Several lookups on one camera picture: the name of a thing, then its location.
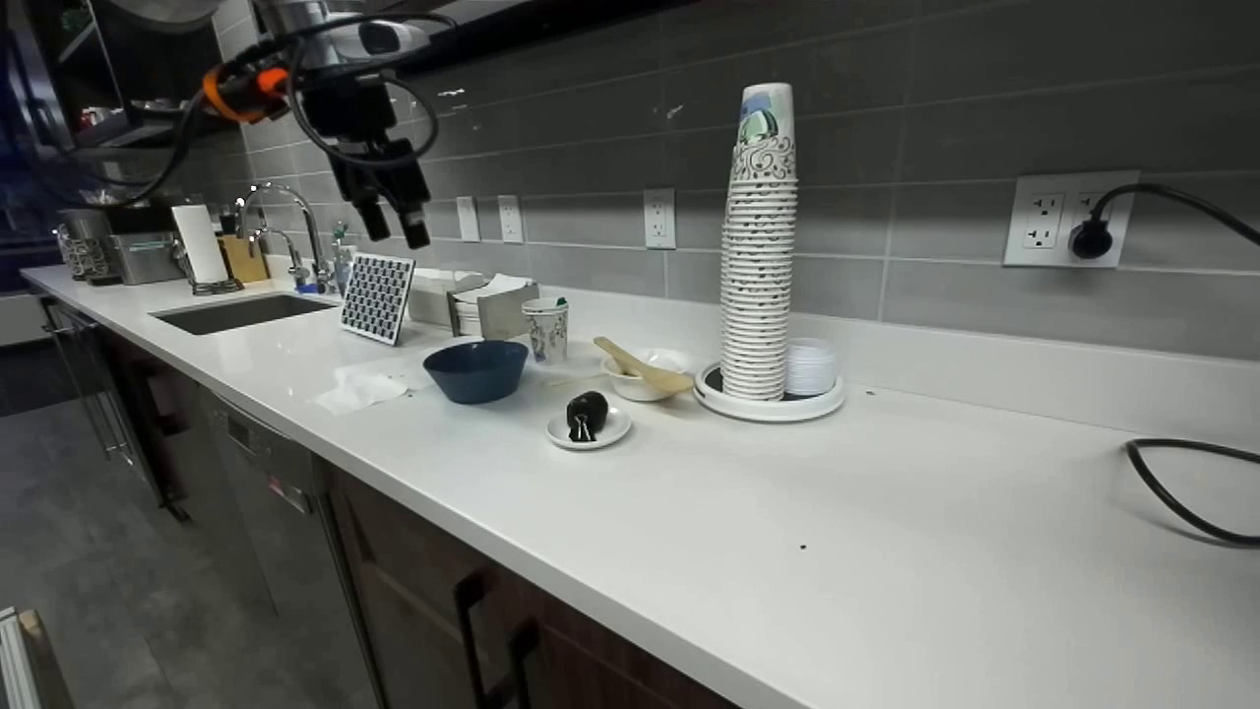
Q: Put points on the white upright board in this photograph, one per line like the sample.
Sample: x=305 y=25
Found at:
x=199 y=244

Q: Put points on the blue bowl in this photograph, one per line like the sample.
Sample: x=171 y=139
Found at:
x=476 y=372

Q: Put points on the steel sink basin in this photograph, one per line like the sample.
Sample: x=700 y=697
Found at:
x=242 y=311

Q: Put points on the white round tray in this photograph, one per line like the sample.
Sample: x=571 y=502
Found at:
x=770 y=403

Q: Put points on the short white cup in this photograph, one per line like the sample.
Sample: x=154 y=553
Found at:
x=808 y=372

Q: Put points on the chrome faucet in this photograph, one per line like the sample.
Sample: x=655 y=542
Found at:
x=300 y=218

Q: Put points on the silver countertop appliance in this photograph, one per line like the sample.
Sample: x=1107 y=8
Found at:
x=123 y=244

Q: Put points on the white striped object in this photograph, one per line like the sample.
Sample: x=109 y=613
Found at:
x=12 y=659

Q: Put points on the patterned square trivet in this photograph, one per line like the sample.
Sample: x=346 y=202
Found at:
x=378 y=296

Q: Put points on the silver dishwasher front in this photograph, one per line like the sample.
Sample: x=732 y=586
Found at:
x=268 y=507

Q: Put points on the small white plate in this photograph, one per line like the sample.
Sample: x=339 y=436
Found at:
x=588 y=436

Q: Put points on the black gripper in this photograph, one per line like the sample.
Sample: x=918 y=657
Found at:
x=355 y=121

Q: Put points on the white bowl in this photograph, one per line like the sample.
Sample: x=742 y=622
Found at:
x=646 y=380

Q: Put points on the small black object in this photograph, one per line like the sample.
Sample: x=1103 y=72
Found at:
x=585 y=416

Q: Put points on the white wall outlet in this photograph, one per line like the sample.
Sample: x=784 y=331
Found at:
x=1065 y=221

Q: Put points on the dark wall shelf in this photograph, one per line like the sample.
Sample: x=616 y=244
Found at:
x=99 y=125

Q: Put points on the brown wooden cabinet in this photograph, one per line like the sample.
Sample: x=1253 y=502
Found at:
x=418 y=594

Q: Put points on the tall stack of paper cups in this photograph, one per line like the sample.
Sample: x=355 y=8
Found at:
x=758 y=239

